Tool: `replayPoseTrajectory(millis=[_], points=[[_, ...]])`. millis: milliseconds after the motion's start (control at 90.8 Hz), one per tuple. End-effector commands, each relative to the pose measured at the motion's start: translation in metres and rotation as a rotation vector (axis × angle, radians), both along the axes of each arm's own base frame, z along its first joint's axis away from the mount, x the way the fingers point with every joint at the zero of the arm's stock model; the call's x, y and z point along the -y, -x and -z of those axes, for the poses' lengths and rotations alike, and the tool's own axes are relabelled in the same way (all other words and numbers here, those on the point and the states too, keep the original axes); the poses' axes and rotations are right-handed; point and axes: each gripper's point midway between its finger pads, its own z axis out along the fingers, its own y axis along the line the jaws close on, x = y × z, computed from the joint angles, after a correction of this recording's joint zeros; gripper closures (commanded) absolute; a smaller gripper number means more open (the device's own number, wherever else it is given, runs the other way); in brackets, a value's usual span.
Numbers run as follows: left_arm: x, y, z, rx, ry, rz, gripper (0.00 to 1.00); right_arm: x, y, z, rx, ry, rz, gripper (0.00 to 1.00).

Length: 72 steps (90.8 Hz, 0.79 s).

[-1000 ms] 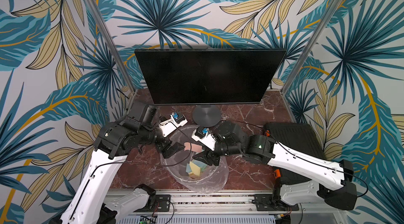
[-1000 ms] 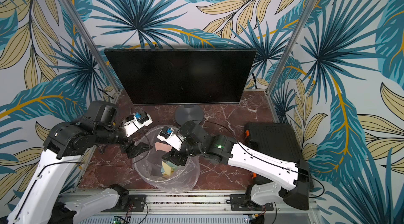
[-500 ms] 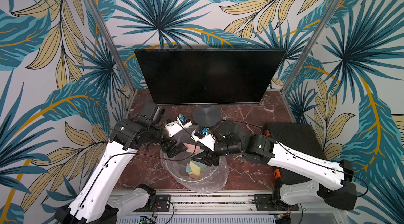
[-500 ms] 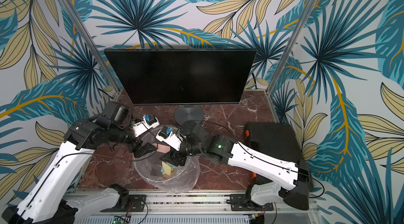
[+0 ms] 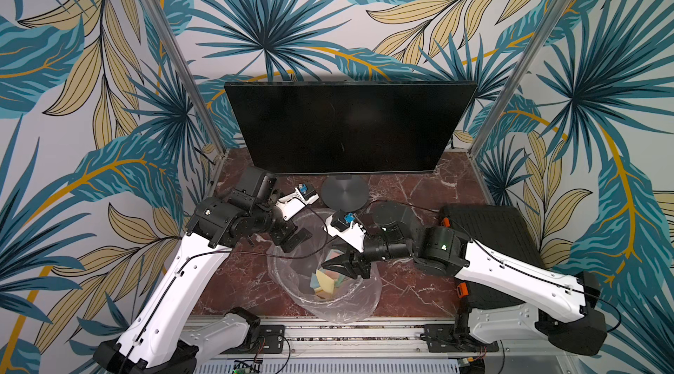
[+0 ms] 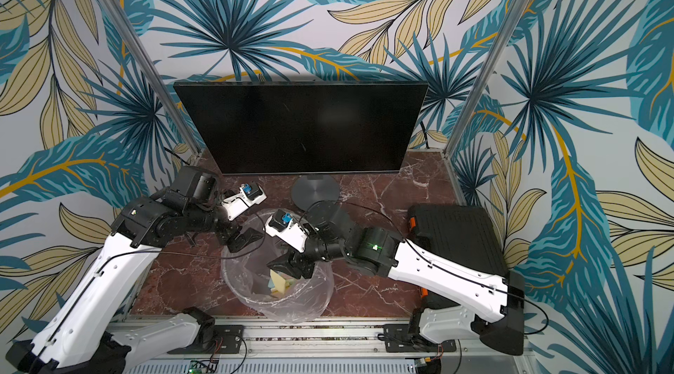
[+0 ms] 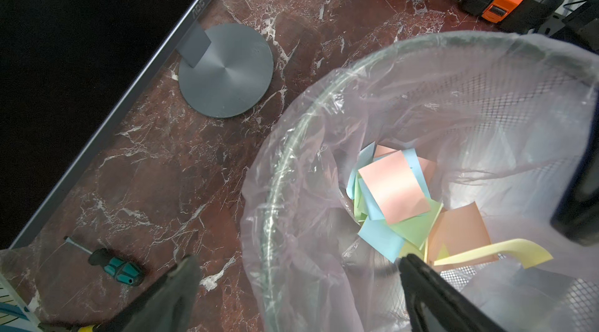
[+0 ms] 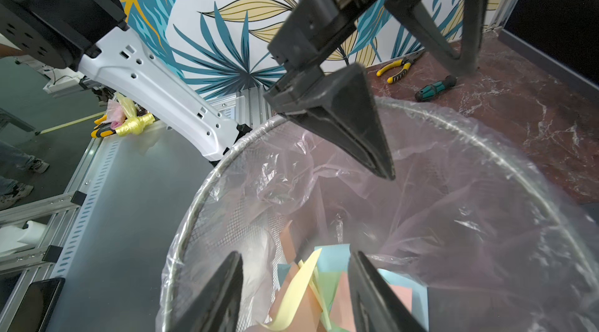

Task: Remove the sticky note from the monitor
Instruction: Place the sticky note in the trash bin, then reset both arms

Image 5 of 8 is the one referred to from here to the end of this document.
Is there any black computer monitor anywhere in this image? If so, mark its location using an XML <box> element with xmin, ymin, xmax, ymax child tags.
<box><xmin>225</xmin><ymin>82</ymin><xmax>477</xmax><ymax>174</ymax></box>

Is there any round grey monitor stand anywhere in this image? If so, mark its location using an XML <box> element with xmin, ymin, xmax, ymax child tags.
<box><xmin>319</xmin><ymin>175</ymin><xmax>370</xmax><ymax>212</ymax></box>

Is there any discarded sticky notes pile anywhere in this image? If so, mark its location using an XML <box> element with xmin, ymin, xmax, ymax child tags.
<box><xmin>310</xmin><ymin>270</ymin><xmax>352</xmax><ymax>300</ymax></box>

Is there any left aluminium frame post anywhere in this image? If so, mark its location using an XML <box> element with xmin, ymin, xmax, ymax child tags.
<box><xmin>140</xmin><ymin>0</ymin><xmax>226</xmax><ymax>159</ymax></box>

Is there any right aluminium frame post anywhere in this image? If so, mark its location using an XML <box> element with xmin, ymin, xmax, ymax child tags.
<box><xmin>468</xmin><ymin>0</ymin><xmax>573</xmax><ymax>158</ymax></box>

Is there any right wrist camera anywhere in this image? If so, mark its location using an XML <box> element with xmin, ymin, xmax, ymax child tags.
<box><xmin>326</xmin><ymin>211</ymin><xmax>366</xmax><ymax>252</ymax></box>

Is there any clear plastic trash bin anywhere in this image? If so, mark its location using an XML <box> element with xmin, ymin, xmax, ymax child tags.
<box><xmin>268</xmin><ymin>209</ymin><xmax>383</xmax><ymax>324</ymax></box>

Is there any aluminium frame post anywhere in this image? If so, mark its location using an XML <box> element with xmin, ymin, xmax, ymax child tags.
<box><xmin>140</xmin><ymin>0</ymin><xmax>226</xmax><ymax>159</ymax></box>
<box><xmin>468</xmin><ymin>0</ymin><xmax>573</xmax><ymax>158</ymax></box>

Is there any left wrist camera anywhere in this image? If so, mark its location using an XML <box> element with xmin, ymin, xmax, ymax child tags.
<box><xmin>276</xmin><ymin>184</ymin><xmax>319</xmax><ymax>221</ymax></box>

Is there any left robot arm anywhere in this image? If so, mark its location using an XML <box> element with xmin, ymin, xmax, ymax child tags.
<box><xmin>92</xmin><ymin>167</ymin><xmax>319</xmax><ymax>373</ymax></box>

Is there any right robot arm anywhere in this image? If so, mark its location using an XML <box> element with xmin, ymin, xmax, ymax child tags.
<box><xmin>322</xmin><ymin>203</ymin><xmax>608</xmax><ymax>356</ymax></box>

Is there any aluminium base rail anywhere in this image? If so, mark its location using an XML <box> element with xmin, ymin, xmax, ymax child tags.
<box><xmin>197</xmin><ymin>317</ymin><xmax>582</xmax><ymax>373</ymax></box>

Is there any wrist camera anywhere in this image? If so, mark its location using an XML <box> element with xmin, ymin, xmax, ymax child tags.
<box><xmin>276</xmin><ymin>184</ymin><xmax>319</xmax><ymax>221</ymax></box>
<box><xmin>326</xmin><ymin>211</ymin><xmax>366</xmax><ymax>252</ymax></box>

